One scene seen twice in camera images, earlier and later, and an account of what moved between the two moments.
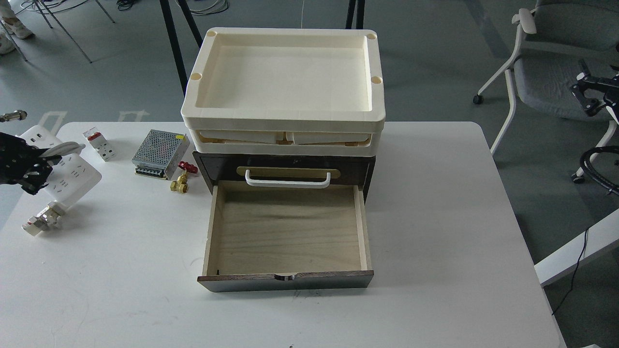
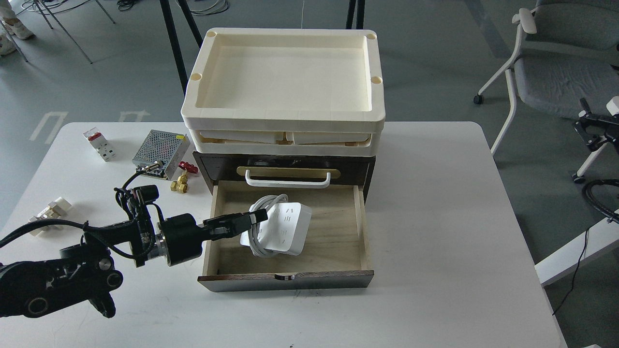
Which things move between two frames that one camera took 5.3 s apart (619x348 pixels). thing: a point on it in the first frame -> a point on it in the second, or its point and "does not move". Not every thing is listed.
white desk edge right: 598,237 does not move
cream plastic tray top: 287,80 does not move
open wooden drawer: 281,239 does not move
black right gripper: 593,93 -> 594,129
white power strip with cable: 72,178 -> 285,231
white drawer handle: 287,184 does not move
